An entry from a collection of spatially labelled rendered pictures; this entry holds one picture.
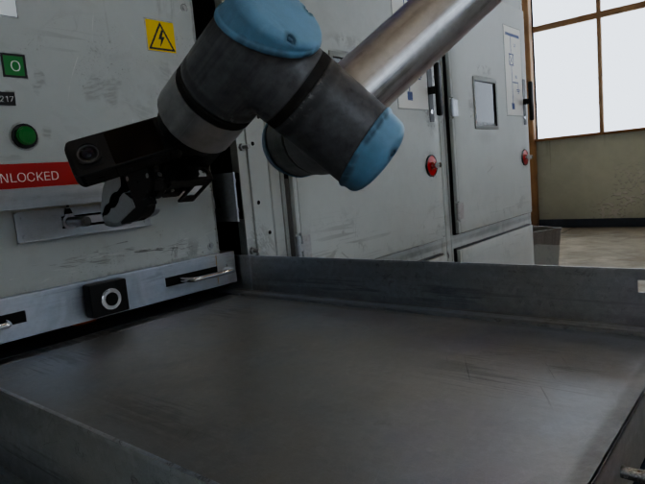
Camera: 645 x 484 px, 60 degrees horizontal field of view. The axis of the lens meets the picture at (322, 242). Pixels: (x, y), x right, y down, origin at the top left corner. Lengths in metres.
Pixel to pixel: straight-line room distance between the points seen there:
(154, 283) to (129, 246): 0.07
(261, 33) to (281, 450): 0.34
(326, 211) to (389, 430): 0.77
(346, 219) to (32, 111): 0.66
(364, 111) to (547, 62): 8.50
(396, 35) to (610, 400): 0.48
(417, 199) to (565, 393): 1.02
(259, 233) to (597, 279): 0.60
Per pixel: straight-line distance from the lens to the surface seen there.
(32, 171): 0.89
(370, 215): 1.32
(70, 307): 0.90
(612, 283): 0.73
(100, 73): 0.96
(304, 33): 0.54
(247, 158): 1.06
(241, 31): 0.52
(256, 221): 1.06
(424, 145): 1.54
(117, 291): 0.90
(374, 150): 0.56
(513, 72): 2.16
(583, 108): 8.83
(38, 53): 0.93
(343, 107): 0.55
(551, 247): 3.41
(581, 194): 8.75
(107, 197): 0.75
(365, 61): 0.73
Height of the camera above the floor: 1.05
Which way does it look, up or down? 7 degrees down
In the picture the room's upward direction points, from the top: 5 degrees counter-clockwise
